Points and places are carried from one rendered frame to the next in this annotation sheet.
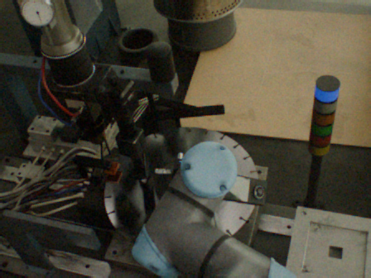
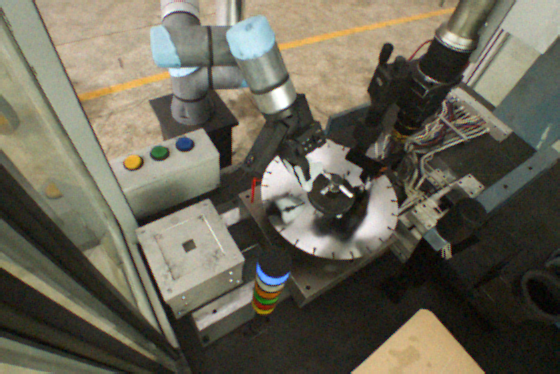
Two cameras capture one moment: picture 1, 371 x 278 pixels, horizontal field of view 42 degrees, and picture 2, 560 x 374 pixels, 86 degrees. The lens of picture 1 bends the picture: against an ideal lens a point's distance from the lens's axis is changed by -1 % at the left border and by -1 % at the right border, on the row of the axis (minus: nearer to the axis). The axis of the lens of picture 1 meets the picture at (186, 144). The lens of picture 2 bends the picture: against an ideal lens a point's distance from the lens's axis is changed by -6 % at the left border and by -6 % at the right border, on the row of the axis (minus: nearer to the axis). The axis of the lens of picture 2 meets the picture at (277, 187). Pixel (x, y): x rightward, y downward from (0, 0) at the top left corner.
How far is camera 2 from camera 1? 86 cm
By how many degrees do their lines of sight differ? 63
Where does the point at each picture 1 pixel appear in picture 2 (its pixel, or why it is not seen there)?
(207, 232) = (220, 32)
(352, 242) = (181, 262)
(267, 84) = not seen: outside the picture
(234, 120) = (396, 360)
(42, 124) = (470, 184)
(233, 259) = (192, 27)
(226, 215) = (278, 195)
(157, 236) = not seen: hidden behind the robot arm
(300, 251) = (214, 225)
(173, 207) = not seen: hidden behind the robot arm
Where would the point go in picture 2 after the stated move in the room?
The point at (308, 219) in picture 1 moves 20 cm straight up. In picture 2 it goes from (227, 255) to (225, 206)
